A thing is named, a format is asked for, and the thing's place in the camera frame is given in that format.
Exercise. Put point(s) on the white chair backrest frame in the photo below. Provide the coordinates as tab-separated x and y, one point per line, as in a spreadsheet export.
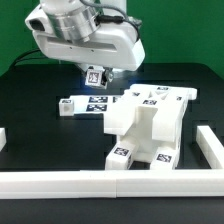
122	114

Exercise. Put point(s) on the white U-shaped fence frame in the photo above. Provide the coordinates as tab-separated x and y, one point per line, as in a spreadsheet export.
134	183

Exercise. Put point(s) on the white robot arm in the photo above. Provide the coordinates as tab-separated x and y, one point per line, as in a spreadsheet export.
109	10

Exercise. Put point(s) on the white cube nut with marker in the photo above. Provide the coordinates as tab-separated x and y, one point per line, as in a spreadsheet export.
96	79

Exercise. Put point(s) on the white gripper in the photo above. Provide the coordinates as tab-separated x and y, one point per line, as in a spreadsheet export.
78	37

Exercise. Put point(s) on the white marker base sheet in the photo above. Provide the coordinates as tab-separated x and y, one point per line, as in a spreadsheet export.
86	104

